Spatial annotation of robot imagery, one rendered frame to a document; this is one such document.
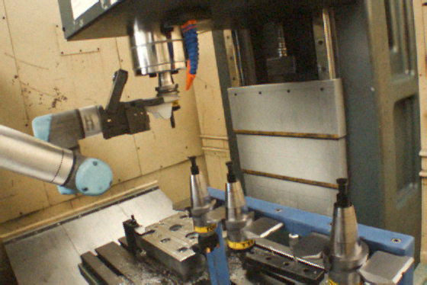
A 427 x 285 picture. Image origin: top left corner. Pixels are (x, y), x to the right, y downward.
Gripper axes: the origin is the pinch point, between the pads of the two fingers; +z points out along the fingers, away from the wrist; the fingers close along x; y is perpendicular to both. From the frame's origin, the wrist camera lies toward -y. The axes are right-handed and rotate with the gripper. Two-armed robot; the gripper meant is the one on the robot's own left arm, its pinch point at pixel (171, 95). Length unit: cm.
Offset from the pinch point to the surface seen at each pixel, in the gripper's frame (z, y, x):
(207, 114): 61, 21, -105
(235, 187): -4.9, 16.1, 35.3
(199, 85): 61, 3, -109
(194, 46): -0.3, -10.4, 18.8
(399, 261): 3, 23, 62
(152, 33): -4.7, -15.8, 7.1
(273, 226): -2.0, 22.9, 41.0
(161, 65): -4.0, -8.1, 7.1
